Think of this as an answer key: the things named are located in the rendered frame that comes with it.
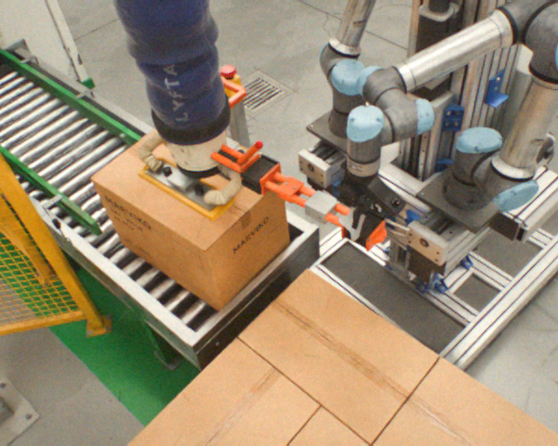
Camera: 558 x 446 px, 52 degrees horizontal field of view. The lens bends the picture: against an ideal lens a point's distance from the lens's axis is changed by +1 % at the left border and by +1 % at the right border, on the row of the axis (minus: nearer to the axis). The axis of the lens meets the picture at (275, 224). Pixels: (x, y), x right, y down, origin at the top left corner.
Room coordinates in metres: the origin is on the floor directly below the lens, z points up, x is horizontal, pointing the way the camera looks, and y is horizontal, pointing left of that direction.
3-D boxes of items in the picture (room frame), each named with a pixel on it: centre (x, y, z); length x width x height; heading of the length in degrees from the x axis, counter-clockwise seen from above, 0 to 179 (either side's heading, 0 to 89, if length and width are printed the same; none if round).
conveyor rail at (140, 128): (2.36, 0.63, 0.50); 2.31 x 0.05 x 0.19; 41
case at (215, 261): (1.52, 0.30, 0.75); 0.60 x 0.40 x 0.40; 44
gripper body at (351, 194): (0.95, -0.21, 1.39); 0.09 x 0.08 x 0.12; 44
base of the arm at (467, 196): (1.18, -0.60, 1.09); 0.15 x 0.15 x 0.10
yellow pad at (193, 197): (1.29, 0.26, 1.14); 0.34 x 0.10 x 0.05; 44
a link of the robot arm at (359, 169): (0.94, -0.22, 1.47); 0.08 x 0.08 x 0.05
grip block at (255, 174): (1.18, 0.02, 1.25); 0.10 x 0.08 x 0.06; 134
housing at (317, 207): (1.02, -0.13, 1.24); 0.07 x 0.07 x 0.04; 44
